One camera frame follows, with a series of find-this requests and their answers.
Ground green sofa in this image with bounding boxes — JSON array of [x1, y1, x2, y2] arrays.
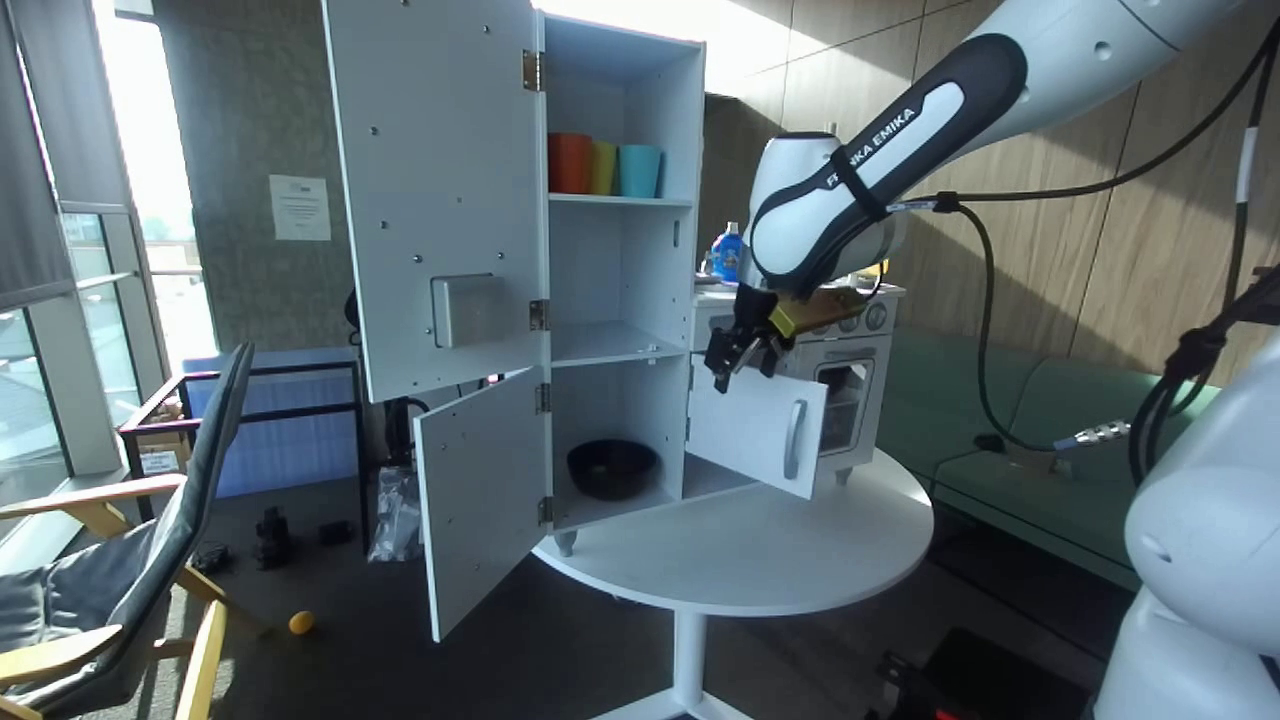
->
[[874, 330, 1218, 591]]

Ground yellow green cup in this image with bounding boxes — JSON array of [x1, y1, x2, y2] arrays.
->
[[589, 135, 625, 201]]

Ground white door with grey handle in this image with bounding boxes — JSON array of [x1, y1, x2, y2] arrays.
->
[[681, 354, 832, 504]]

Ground white oven door with window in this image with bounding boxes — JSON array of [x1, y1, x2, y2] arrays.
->
[[812, 350, 888, 461]]

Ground black bowl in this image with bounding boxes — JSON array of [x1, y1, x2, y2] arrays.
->
[[562, 436, 665, 504]]

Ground orange cup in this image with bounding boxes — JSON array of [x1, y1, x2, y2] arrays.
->
[[546, 129, 601, 196]]

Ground blue bottle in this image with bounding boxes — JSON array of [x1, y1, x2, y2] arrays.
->
[[704, 217, 751, 287]]

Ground white paper notice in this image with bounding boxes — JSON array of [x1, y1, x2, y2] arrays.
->
[[262, 172, 335, 246]]

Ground tall white fridge door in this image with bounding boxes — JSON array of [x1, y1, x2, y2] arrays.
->
[[317, 0, 553, 409]]

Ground wooden chair grey cushion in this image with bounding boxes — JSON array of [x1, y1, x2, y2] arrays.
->
[[0, 341, 257, 720]]

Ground white toy kitchen cabinet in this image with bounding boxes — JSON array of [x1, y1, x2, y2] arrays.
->
[[533, 12, 910, 560]]

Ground small white door grey swoosh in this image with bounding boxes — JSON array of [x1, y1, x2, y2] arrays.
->
[[409, 364, 557, 646]]

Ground blue panel wooden bench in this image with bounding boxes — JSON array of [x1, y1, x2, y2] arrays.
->
[[117, 349, 371, 504]]

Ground blocky black floor object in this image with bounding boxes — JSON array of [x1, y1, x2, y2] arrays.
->
[[251, 504, 295, 573]]

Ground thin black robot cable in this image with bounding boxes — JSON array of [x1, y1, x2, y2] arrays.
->
[[905, 12, 1280, 461]]

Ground black cable bundle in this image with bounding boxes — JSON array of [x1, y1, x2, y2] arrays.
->
[[1123, 263, 1280, 493]]

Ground round white pedestal table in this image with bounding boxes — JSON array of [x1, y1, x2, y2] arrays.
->
[[527, 442, 937, 720]]

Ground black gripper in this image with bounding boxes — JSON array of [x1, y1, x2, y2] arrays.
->
[[704, 280, 802, 394]]

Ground teal blue cup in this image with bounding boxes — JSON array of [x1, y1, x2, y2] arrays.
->
[[612, 140, 669, 205]]

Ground clear plastic bag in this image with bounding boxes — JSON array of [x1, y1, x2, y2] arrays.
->
[[362, 461, 424, 566]]

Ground black floor case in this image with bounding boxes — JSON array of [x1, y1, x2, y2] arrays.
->
[[872, 624, 1093, 720]]

